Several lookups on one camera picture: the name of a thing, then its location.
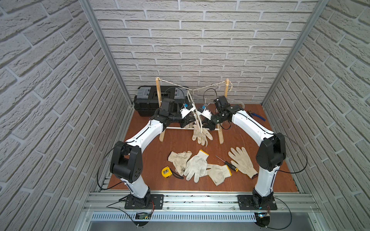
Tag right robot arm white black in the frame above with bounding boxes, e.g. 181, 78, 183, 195
198, 96, 286, 209

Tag twine rope on rack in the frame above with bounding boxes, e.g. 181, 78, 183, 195
156, 77, 234, 92

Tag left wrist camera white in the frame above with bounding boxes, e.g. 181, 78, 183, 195
180, 104, 195, 118

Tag white glove yellow cuff centre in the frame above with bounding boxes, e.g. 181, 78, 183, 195
184, 150, 209, 183

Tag white glove yellow cuff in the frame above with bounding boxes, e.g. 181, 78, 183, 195
202, 164, 232, 186
184, 150, 209, 183

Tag white plastic clip hanger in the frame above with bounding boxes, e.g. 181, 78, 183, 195
188, 91, 202, 133

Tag white glove yellow cuff lower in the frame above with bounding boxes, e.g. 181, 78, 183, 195
202, 164, 232, 186

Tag yellow tape measure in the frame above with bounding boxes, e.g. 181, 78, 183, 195
161, 166, 184, 179

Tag black plastic toolbox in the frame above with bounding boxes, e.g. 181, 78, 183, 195
134, 86, 189, 117

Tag white glove red cuff right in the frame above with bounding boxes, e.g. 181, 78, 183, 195
228, 147, 258, 179

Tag blue handled pliers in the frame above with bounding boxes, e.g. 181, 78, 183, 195
247, 110, 266, 121

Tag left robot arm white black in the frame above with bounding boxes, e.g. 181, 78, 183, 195
109, 98, 196, 208

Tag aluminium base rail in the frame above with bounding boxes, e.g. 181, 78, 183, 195
83, 190, 320, 222

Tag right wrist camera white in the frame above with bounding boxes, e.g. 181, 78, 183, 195
197, 106, 213, 120

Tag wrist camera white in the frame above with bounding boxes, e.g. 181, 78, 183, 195
197, 106, 213, 120
180, 104, 195, 118

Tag wooden drying rack frame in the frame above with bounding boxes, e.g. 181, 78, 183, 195
156, 77, 233, 144

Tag yellow black screwdriver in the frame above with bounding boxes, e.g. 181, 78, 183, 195
216, 155, 239, 172

